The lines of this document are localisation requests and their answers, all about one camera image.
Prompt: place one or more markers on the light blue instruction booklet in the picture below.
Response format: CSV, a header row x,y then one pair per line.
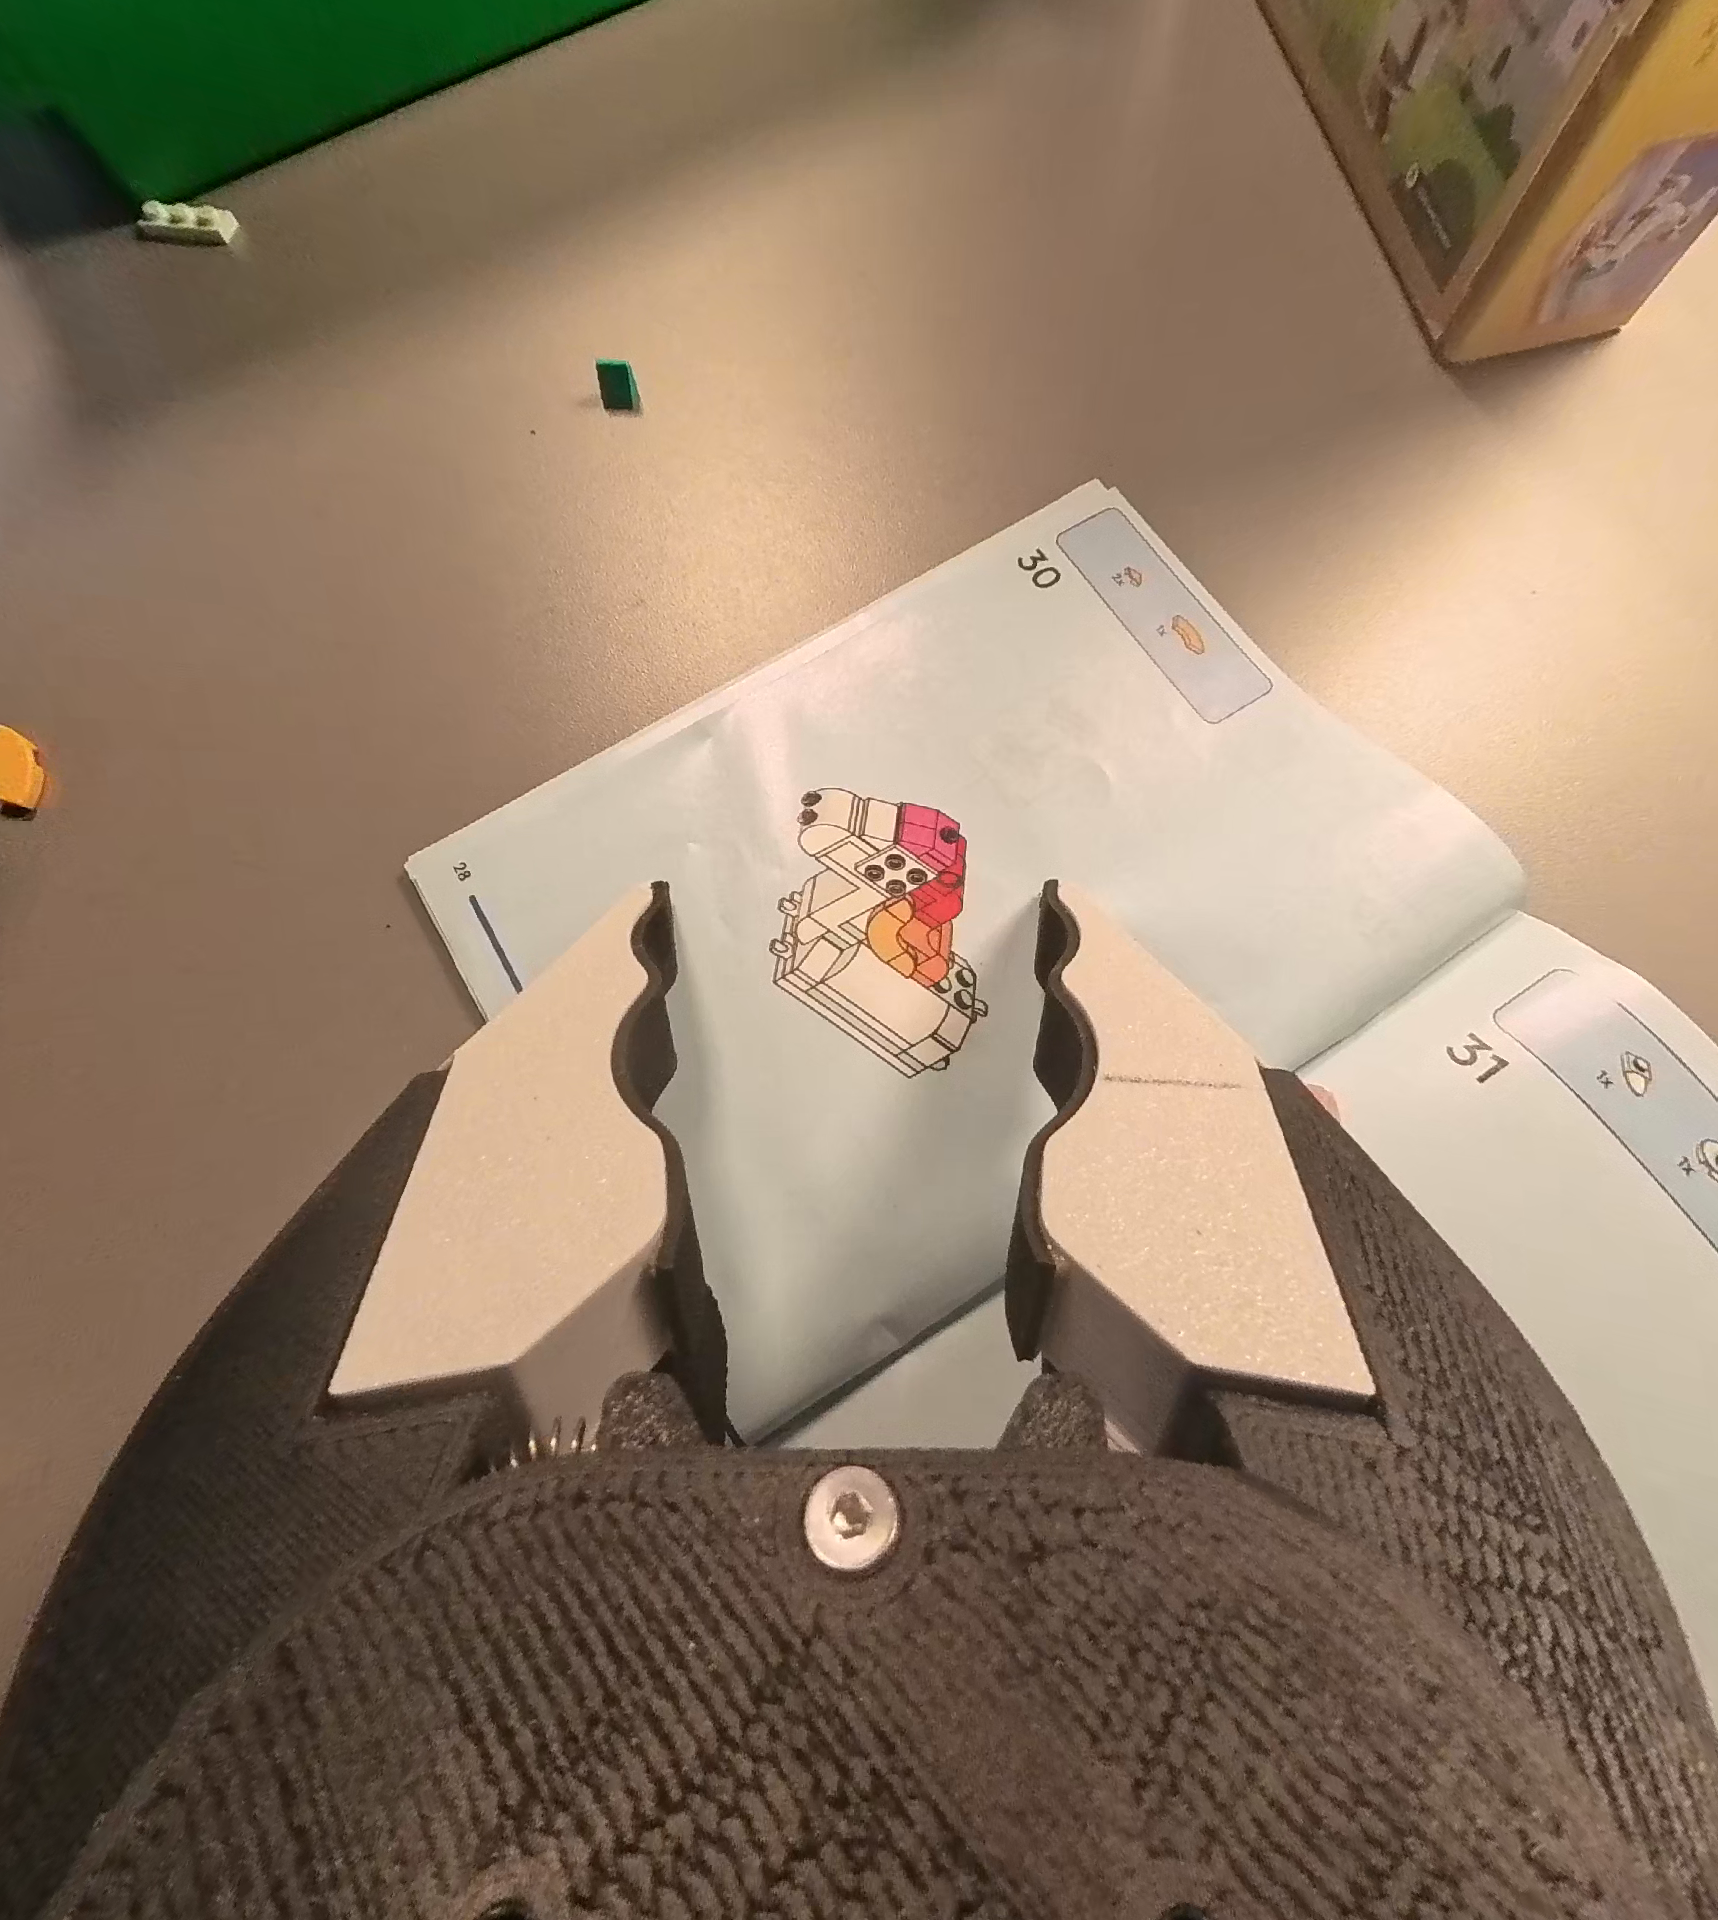
x,y
1249,780

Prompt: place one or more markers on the yellow lego box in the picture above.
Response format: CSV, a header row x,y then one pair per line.
x,y
1474,151

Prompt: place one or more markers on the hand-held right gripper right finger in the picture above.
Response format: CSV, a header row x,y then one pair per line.
x,y
1189,1201

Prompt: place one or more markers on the small dark green lego tile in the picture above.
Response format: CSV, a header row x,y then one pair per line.
x,y
619,385

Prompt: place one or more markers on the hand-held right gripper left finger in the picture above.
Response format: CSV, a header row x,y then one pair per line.
x,y
514,1201

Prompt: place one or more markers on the orange curved lego piece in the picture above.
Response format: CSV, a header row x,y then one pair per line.
x,y
13,764

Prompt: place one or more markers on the light green lego plate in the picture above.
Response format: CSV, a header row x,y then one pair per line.
x,y
184,223

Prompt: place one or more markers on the green plastic bin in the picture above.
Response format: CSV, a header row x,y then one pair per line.
x,y
275,75

